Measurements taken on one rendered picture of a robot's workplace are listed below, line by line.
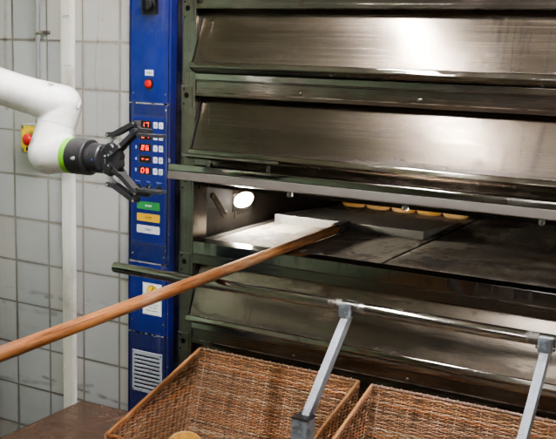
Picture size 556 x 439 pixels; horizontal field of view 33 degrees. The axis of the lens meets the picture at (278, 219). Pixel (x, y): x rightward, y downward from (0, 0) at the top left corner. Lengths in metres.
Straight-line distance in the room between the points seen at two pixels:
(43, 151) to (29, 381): 1.27
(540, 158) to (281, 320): 0.90
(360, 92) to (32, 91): 0.88
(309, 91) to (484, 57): 0.52
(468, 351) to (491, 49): 0.80
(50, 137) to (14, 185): 0.95
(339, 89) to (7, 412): 1.78
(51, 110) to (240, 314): 0.87
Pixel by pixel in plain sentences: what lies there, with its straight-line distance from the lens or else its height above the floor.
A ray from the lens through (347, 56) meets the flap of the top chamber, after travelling 2.61.
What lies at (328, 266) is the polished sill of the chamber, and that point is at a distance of 2.70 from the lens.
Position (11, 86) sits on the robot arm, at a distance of 2.44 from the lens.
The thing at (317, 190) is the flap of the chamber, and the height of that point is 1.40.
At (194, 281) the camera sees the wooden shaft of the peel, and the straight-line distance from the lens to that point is 2.33.
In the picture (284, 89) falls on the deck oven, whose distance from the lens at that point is 2.71.
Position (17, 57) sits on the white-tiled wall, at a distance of 3.33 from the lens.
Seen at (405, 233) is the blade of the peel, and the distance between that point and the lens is 3.10.
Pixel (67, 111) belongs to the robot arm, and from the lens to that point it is 2.47.
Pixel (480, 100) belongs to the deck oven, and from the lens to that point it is 2.49.
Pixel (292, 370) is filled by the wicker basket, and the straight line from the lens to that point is 2.79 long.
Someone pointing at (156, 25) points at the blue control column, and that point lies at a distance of 2.92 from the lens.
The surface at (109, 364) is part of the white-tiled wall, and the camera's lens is 3.24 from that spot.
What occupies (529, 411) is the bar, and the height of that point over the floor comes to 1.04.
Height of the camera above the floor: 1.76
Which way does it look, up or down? 10 degrees down
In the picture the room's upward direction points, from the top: 2 degrees clockwise
